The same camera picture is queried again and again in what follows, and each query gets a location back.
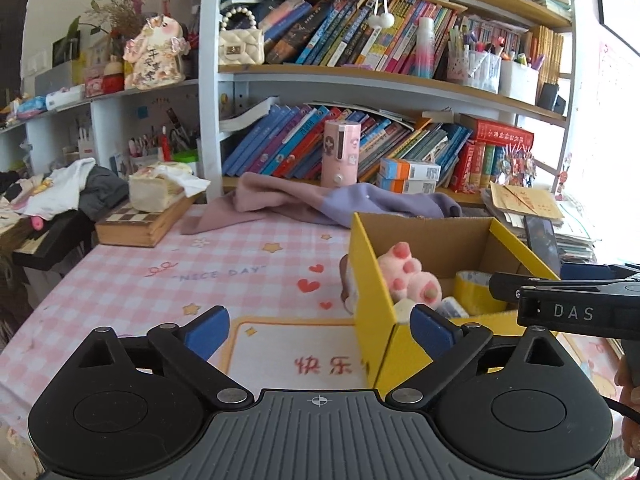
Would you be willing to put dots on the pink cylindrical device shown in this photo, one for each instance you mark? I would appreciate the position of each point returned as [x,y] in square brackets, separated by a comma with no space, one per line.
[340,153]

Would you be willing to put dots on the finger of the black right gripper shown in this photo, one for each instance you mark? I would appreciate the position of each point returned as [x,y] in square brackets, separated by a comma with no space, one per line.
[520,284]

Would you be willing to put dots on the yellow cardboard box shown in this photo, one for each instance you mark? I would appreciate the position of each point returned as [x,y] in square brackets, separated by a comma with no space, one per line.
[444,247]

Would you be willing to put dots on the brown paper envelope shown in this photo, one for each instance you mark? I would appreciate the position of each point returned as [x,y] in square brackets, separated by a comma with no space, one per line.
[525,201]

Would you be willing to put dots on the person's hand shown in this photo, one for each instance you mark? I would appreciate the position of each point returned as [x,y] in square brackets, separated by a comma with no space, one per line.
[629,396]

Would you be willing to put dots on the wooden chess box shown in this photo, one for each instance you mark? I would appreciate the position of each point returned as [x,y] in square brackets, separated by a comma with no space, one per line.
[125,226]

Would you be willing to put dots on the pink purple cloth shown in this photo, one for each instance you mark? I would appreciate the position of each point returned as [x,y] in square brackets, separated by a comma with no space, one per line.
[256,195]

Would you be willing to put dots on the pink plush toy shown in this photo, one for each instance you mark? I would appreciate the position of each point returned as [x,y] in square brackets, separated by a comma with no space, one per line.
[405,277]

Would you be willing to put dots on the cream tissue pack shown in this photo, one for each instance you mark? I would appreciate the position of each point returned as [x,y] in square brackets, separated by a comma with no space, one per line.
[155,188]

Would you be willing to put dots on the red boxed book set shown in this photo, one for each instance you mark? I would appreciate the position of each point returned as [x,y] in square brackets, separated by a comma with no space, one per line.
[479,162]

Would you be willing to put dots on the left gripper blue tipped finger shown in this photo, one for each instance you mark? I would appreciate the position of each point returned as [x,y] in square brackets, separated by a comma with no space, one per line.
[594,271]

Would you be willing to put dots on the white tube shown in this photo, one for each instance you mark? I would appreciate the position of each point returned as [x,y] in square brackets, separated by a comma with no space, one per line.
[449,307]

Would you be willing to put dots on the pink lucky cat figure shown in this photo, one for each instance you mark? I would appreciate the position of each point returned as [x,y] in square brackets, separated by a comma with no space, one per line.
[155,55]

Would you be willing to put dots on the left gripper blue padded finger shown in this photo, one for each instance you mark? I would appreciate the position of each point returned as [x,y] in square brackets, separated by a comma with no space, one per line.
[433,333]
[207,333]

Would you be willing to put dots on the cream wooden cube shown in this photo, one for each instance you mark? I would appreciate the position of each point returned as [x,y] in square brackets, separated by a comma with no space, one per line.
[403,309]

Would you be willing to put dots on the white wooden bookshelf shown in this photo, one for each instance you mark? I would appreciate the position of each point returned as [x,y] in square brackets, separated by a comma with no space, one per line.
[405,95]

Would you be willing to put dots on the pink checkered tablecloth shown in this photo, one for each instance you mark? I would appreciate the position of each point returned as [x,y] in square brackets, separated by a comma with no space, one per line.
[308,307]

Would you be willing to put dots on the pile of clothes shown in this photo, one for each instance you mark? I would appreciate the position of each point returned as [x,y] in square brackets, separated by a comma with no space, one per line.
[83,185]

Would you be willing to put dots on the yellow tape roll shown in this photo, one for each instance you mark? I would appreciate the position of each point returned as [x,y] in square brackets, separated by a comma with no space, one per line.
[471,290]

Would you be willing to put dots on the cream quilted handbag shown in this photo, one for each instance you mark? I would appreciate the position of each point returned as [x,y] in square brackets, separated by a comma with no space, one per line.
[240,46]

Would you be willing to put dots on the white orange medicine boxes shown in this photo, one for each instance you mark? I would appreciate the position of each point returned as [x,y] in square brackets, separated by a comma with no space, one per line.
[405,177]

